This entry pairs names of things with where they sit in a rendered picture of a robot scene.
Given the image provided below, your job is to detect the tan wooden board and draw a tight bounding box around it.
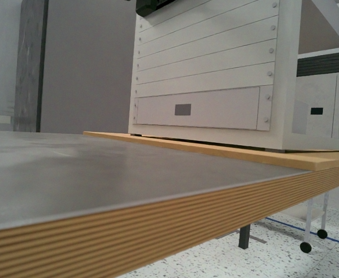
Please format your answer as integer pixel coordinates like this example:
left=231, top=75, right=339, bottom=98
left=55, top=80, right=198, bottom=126
left=83, top=131, right=339, bottom=171

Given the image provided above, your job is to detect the white rack cabinet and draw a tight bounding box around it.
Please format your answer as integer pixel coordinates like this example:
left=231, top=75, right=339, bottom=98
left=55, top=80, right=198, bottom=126
left=128, top=0, right=339, bottom=153

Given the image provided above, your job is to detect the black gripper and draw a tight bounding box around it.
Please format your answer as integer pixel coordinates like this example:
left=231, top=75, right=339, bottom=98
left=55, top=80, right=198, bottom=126
left=136, top=0, right=157, bottom=17

